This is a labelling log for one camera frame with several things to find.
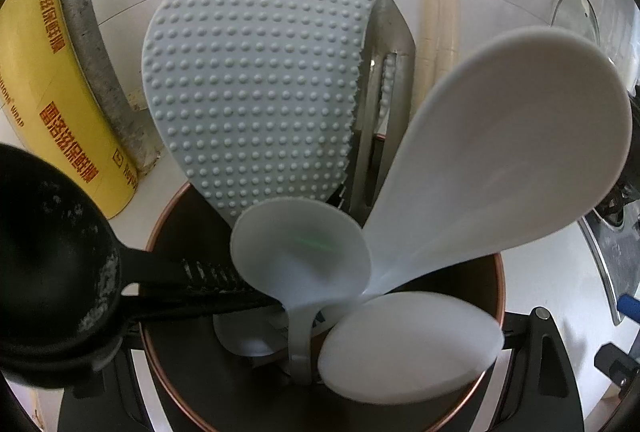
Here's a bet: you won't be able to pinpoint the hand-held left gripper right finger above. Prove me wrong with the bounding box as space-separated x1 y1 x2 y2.
480 307 586 432

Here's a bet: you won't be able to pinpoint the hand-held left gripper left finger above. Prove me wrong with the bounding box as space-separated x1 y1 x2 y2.
56 337 156 432

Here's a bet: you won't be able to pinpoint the red cup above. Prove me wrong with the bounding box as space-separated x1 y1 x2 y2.
139 182 507 432

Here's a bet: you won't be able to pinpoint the white soup spoon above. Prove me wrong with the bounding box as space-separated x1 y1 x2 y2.
212 307 291 358
357 26 633 297
317 292 505 400

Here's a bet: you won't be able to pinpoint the large black ladle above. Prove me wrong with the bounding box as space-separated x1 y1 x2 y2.
0 144 251 380

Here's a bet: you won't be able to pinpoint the small black scoop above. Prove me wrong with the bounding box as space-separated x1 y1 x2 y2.
120 294 286 328

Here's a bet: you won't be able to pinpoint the thin white plastic spoon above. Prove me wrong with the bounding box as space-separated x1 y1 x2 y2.
230 199 372 388

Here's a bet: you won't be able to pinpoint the wooden chopsticks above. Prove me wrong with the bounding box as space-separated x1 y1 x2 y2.
409 0 461 92

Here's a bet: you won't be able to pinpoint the orange handled metal peeler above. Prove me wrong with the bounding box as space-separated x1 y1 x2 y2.
345 0 417 217

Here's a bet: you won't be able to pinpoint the white dotted rice paddle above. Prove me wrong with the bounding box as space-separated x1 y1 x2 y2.
141 0 377 227

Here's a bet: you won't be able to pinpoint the stainless steel gas stove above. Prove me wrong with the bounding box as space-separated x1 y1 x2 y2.
577 207 640 328

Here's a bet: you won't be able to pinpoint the glass pot lid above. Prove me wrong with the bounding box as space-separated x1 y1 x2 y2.
551 0 601 45

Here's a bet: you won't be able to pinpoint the yellow cling wrap box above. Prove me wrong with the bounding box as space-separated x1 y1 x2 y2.
0 0 138 220

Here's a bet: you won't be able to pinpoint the grey pipe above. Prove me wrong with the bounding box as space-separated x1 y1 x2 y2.
52 0 161 175

